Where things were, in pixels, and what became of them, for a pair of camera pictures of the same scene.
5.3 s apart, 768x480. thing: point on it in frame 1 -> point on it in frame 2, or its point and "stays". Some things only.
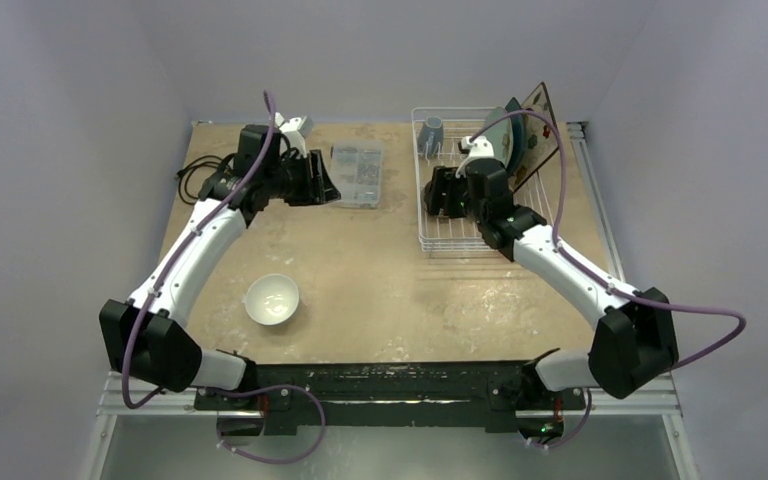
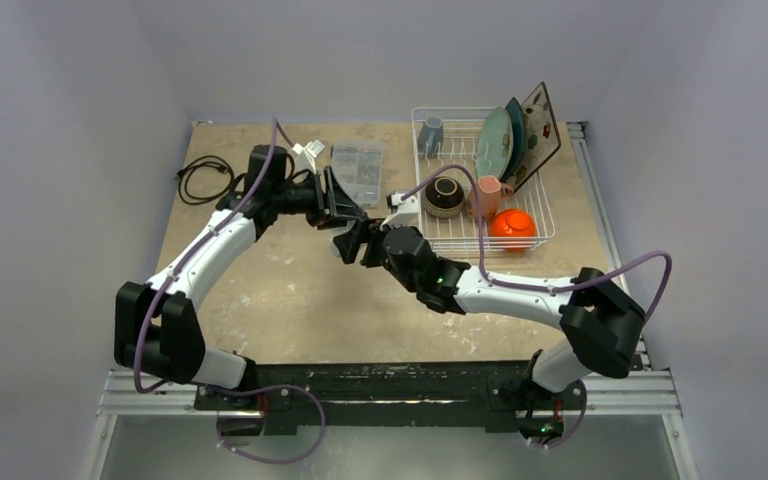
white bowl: [272, 299] -> [339, 231]
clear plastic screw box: [357, 171] stays
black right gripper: [446, 189] -> [370, 246]
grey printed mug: [430, 137] stays
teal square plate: [517, 134] stays
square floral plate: [540, 135] stays
